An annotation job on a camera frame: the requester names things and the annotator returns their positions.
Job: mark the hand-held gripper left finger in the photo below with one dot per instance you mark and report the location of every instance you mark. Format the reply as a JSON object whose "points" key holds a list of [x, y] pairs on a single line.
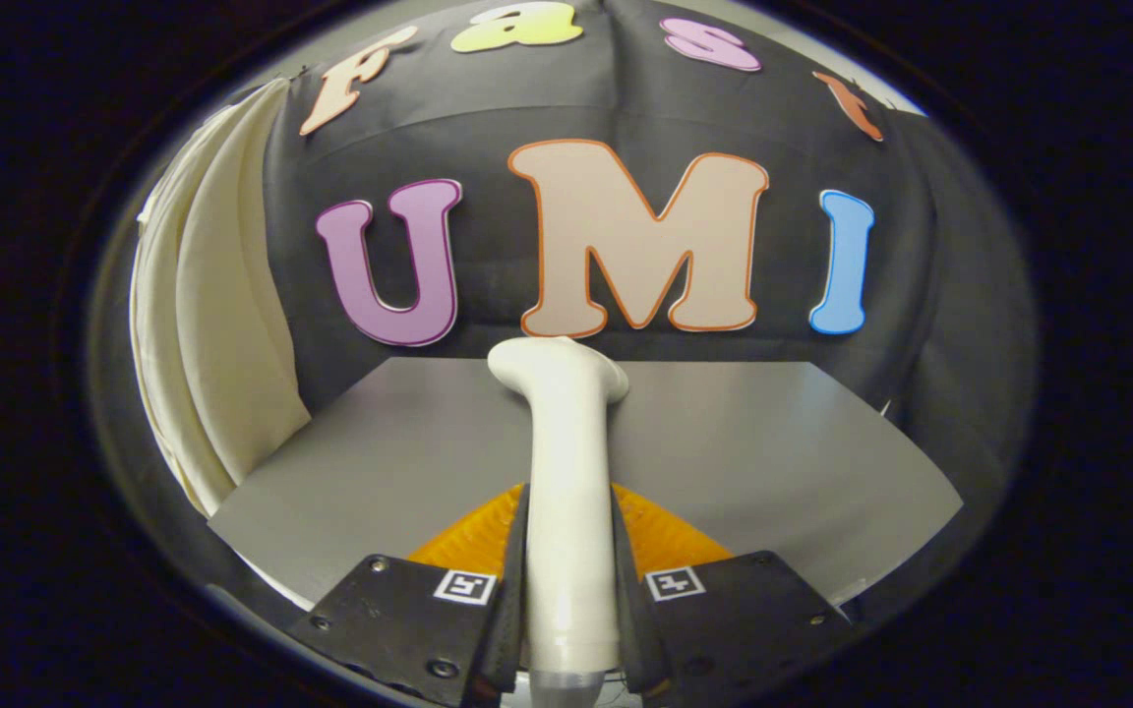
{"points": [[399, 615]]}

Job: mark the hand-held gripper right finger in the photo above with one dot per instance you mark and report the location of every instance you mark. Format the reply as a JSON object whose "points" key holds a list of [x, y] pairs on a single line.
{"points": [[734, 615]]}

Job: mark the cream button-up shirt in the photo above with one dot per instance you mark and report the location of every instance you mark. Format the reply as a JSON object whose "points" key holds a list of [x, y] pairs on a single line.
{"points": [[222, 324]]}

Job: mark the white drawer cabinet grey top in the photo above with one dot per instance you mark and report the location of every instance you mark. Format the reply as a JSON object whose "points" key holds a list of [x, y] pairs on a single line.
{"points": [[773, 462]]}

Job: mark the black backdrop cloth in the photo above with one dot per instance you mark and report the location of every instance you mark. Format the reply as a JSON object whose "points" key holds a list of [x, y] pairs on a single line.
{"points": [[626, 98]]}

